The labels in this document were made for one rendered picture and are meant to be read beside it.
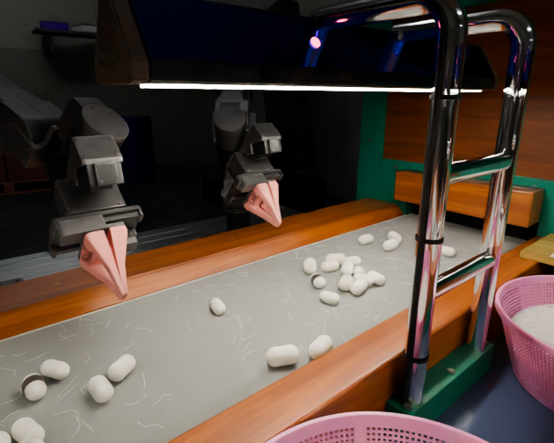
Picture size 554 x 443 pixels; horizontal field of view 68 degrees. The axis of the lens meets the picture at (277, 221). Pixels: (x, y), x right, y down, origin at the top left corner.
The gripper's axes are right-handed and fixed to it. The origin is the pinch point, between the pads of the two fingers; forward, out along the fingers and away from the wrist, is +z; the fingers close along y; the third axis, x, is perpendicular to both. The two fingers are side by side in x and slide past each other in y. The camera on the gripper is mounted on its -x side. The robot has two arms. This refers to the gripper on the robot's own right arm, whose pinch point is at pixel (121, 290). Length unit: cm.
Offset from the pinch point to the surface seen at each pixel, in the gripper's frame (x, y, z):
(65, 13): 286, 161, -519
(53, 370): 4.2, -8.2, 4.7
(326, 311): -0.4, 24.7, 12.1
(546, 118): -24, 77, 1
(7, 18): 297, 95, -513
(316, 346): -6.4, 15.4, 16.1
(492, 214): -22.8, 34.9, 13.8
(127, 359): 1.5, -1.7, 7.3
